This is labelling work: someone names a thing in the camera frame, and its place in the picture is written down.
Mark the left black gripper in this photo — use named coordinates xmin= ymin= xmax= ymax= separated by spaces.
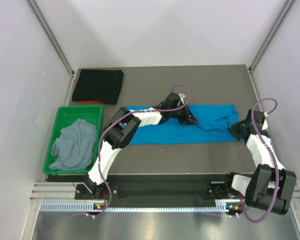
xmin=169 ymin=102 xmax=199 ymax=126

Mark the blue t shirt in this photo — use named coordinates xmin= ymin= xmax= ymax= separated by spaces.
xmin=130 ymin=104 xmax=239 ymax=145

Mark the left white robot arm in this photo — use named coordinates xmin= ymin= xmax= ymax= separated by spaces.
xmin=83 ymin=92 xmax=200 ymax=199

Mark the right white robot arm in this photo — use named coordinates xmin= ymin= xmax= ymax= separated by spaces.
xmin=223 ymin=110 xmax=297 ymax=215

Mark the folded black t shirt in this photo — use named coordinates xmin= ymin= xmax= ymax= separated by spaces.
xmin=72 ymin=69 xmax=124 ymax=105

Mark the folded red t shirt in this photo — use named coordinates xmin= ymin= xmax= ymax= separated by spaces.
xmin=78 ymin=100 xmax=104 ymax=104

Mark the grey t shirt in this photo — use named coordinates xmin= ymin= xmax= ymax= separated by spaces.
xmin=49 ymin=119 xmax=97 ymax=171

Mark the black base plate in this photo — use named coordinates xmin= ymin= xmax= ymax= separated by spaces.
xmin=74 ymin=174 xmax=240 ymax=207

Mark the right aluminium frame post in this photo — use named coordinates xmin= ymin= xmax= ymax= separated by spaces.
xmin=248 ymin=0 xmax=296 ymax=74

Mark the aluminium frame post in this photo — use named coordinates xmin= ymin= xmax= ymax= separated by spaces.
xmin=26 ymin=0 xmax=75 ymax=76
xmin=248 ymin=0 xmax=296 ymax=74

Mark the aluminium front rail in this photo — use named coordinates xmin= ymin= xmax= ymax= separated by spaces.
xmin=30 ymin=182 xmax=77 ymax=202

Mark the slotted cable duct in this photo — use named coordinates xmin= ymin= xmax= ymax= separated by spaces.
xmin=40 ymin=200 xmax=240 ymax=213

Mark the left aluminium frame post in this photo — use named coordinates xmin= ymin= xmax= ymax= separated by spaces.
xmin=26 ymin=0 xmax=75 ymax=76

